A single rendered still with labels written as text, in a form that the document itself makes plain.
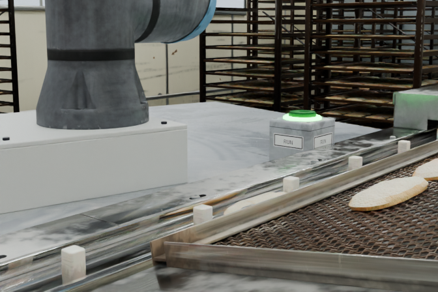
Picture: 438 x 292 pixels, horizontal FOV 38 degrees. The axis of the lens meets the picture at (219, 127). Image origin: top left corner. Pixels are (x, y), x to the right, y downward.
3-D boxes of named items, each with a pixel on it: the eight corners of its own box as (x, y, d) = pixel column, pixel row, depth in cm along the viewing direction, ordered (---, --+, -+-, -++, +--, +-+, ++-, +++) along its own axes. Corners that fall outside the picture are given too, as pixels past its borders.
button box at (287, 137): (294, 183, 98) (296, 112, 96) (339, 191, 93) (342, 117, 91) (263, 193, 92) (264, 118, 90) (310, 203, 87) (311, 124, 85)
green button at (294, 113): (298, 119, 94) (298, 109, 94) (321, 122, 91) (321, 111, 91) (283, 122, 91) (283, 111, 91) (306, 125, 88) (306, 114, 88)
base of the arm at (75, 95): (17, 120, 87) (14, 48, 86) (111, 111, 97) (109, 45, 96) (70, 133, 76) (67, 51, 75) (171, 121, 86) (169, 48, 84)
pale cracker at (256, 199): (277, 195, 67) (277, 184, 67) (306, 201, 65) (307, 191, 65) (213, 215, 60) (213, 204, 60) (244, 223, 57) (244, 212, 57)
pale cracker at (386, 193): (395, 185, 53) (394, 171, 53) (440, 184, 51) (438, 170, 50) (335, 211, 45) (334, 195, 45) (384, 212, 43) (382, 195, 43)
